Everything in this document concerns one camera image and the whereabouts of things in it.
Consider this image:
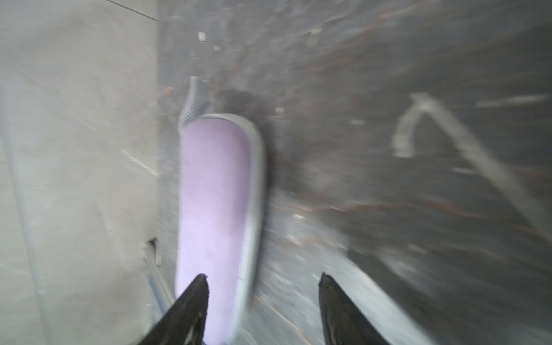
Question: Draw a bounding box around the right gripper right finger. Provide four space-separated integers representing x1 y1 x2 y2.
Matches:
319 273 390 345

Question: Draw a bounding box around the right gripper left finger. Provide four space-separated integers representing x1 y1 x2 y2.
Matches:
138 274 209 345

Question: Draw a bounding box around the purple-lined grey sleeve case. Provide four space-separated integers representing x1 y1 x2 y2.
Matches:
175 76 267 344

